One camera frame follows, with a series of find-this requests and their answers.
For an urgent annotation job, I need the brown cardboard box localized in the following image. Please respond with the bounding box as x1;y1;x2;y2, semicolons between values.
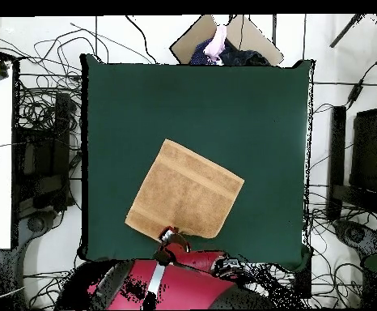
169;14;285;66

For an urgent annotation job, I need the black cable tangle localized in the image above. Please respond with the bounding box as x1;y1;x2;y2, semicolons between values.
23;270;76;311
304;190;371;309
13;19;112;130

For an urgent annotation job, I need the dark blue clothing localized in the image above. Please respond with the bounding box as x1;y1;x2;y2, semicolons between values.
188;37;271;66

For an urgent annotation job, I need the pink garment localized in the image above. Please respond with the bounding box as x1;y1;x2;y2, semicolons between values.
203;24;227;66

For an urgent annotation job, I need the black rod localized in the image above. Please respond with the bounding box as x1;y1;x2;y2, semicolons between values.
329;13;364;49

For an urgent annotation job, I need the single black cable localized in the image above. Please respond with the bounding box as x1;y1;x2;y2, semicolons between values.
125;14;159;65

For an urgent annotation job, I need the orange terry towel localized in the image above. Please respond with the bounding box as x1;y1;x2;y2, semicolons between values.
124;138;245;243

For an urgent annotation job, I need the grey chair base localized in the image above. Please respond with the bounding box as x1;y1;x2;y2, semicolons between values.
16;209;58;242
333;218;377;257

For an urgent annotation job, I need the black power adapter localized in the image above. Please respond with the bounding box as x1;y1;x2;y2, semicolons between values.
346;82;365;105

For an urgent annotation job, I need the dark green table cloth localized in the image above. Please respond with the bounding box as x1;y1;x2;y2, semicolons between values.
77;53;316;273

